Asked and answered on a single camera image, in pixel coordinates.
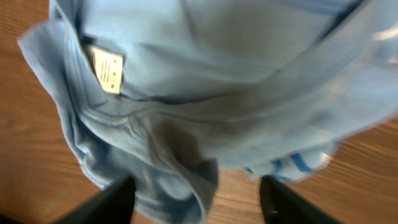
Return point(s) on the light blue printed t-shirt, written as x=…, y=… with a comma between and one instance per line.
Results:
x=170, y=92

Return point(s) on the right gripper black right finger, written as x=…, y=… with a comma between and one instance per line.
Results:
x=281, y=205

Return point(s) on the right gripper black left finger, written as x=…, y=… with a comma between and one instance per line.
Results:
x=114, y=205

